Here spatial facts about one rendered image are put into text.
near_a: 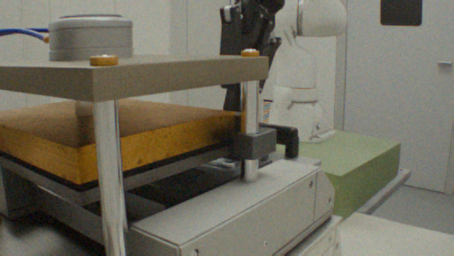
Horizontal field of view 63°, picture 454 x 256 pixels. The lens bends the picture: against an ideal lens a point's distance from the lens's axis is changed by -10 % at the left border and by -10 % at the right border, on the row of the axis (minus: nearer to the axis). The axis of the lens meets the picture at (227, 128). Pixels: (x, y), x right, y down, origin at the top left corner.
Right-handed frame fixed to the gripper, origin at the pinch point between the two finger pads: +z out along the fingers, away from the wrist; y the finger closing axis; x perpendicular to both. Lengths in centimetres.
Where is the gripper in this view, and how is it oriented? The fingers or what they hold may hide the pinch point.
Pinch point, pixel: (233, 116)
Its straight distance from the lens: 54.9
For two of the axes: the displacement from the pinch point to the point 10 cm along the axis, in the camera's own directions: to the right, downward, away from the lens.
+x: -7.9, -1.2, 6.0
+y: 5.8, 1.8, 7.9
